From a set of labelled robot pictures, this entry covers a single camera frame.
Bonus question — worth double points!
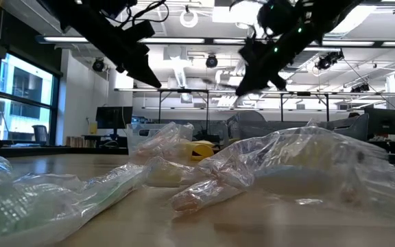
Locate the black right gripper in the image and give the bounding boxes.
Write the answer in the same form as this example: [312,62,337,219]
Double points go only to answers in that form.
[235,32,309,97]

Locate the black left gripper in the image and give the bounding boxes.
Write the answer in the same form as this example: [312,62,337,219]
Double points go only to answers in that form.
[90,25,163,90]

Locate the black ceiling spotlight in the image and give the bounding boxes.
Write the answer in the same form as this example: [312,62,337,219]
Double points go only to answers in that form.
[91,57,106,73]
[315,50,345,71]
[205,54,219,69]
[350,83,371,93]

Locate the black computer monitor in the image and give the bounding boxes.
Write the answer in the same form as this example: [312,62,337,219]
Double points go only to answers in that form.
[95,106,134,138]
[364,107,395,136]

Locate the overhead LED light bar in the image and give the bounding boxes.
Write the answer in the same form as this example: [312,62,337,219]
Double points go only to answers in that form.
[34,34,395,49]

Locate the clear plastic bin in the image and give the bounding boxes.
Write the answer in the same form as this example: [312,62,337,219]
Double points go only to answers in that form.
[125,123,171,155]

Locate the office swivel chair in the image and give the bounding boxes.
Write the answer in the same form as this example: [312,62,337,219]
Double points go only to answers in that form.
[32,123,49,145]

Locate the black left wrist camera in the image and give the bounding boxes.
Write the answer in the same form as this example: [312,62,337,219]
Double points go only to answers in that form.
[123,19,156,42]

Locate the black workstation frame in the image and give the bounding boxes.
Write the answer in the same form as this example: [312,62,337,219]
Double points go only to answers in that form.
[248,89,395,123]
[114,87,246,124]

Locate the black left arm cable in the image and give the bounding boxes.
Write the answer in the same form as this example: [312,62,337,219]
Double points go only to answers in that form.
[97,0,168,28]

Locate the white cable coil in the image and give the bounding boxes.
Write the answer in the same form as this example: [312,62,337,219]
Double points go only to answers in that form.
[179,5,200,29]

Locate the window with black frame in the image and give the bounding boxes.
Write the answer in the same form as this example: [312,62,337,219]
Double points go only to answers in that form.
[0,51,61,147]

